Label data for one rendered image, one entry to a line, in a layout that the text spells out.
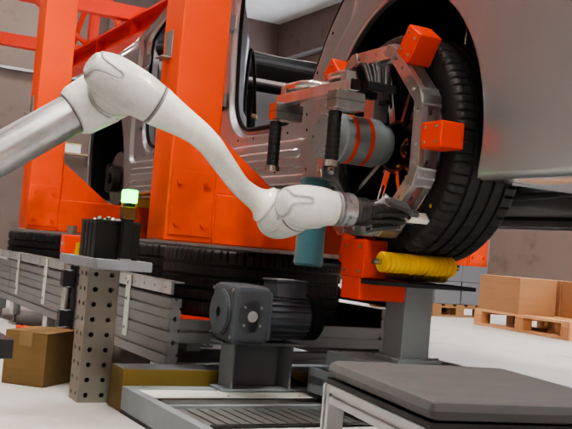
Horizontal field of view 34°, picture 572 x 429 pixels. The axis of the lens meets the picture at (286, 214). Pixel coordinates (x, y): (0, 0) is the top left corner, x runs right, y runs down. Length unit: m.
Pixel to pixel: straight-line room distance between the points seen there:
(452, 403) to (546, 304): 7.12
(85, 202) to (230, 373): 2.13
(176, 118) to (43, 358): 1.26
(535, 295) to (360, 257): 5.72
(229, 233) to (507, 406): 1.78
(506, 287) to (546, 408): 7.00
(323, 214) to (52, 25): 2.78
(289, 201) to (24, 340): 1.28
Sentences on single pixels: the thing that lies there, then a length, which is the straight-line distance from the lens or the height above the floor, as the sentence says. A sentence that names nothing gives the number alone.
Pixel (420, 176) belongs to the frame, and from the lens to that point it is 2.48.
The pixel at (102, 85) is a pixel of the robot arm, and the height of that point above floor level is 0.86.
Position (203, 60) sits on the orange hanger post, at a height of 1.09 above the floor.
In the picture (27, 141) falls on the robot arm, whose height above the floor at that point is 0.72.
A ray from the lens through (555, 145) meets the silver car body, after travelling 2.23.
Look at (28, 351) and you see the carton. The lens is 3.25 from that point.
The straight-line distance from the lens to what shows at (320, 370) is 2.87.
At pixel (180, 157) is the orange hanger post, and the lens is 2.91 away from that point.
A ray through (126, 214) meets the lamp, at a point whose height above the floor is 0.59.
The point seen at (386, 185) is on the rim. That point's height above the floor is 0.73.
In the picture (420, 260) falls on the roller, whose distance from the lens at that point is 2.64.
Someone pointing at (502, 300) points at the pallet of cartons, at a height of 0.25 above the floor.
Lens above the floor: 0.52
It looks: 2 degrees up
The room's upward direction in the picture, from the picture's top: 5 degrees clockwise
